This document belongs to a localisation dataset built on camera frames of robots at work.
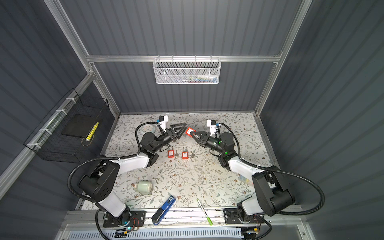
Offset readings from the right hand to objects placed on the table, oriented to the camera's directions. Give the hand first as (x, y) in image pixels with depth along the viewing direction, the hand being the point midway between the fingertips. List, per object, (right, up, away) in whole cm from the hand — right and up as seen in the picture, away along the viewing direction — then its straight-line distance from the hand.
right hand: (192, 137), depth 75 cm
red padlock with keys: (-5, -13, +22) cm, 26 cm away
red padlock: (-2, +3, +1) cm, 4 cm away
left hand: (-3, +5, 0) cm, 6 cm away
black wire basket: (-62, -1, -11) cm, 63 cm away
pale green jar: (-25, -26, +2) cm, 36 cm away
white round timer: (-33, +4, +34) cm, 47 cm away
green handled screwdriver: (+8, -41, -1) cm, 42 cm away
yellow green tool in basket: (-50, +3, -1) cm, 50 cm away
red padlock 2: (-14, -12, +21) cm, 28 cm away
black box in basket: (-61, +6, +4) cm, 61 cm away
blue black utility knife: (-16, -37, -4) cm, 41 cm away
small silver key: (-11, -13, +22) cm, 28 cm away
